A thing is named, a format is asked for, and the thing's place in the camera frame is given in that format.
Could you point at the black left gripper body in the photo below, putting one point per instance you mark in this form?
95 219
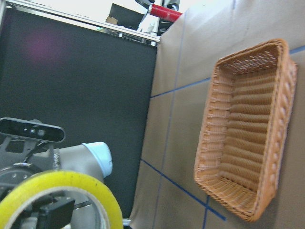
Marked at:
12 175

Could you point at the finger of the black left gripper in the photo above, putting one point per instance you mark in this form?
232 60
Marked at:
56 215

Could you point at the yellow tape roll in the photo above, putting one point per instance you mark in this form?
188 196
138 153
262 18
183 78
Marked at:
48 182

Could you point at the brown wicker basket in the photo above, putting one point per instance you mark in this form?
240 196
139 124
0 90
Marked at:
244 128

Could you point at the black panel screen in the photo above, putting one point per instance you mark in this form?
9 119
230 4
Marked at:
95 86

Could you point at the red cylinder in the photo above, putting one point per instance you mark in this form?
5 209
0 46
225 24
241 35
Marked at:
163 13

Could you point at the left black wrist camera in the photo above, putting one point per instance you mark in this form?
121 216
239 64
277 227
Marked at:
31 130

